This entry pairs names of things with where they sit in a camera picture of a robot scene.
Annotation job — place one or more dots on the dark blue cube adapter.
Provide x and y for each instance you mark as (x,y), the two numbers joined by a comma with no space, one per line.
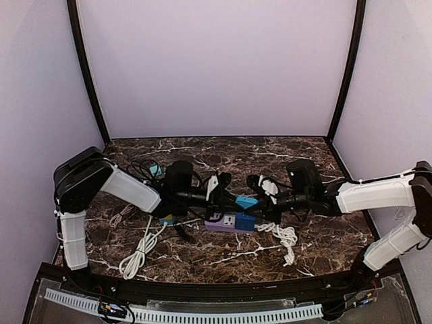
(244,223)

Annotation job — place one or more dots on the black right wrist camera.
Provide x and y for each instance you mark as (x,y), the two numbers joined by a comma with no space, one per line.
(303,174)

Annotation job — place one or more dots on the black frame post left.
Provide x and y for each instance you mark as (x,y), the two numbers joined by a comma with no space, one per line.
(72,8)

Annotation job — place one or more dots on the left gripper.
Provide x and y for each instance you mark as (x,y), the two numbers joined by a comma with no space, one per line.
(217,194)

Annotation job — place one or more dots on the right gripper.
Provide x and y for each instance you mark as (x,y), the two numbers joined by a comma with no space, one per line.
(262,198)

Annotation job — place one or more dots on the teal small charger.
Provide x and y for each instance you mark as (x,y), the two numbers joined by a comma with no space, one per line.
(156,170)

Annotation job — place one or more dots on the black frame post right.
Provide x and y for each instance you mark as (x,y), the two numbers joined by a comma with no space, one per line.
(348,71)

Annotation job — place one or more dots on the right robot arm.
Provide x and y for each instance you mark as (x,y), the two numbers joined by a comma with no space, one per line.
(400,204)

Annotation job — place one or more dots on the purple power strip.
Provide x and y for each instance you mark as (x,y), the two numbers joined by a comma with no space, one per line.
(225,224)

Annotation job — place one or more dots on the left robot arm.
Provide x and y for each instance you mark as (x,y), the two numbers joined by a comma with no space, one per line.
(80,179)

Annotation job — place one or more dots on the black power adapter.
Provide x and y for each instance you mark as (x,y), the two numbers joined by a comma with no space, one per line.
(177,216)

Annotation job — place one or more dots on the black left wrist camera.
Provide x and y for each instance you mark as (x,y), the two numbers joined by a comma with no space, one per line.
(178,177)

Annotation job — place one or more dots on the black frame post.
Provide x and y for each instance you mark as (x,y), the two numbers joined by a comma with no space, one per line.
(348,71)
(72,8)

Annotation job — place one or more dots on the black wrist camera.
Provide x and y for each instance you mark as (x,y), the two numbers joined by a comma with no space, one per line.
(178,177)
(303,174)

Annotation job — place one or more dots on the teal power strip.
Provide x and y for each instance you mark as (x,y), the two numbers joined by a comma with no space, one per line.
(168,220)

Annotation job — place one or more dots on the blue small charger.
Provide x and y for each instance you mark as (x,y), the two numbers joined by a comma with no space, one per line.
(246,202)

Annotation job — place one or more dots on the black front rail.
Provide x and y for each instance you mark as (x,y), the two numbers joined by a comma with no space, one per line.
(325,288)

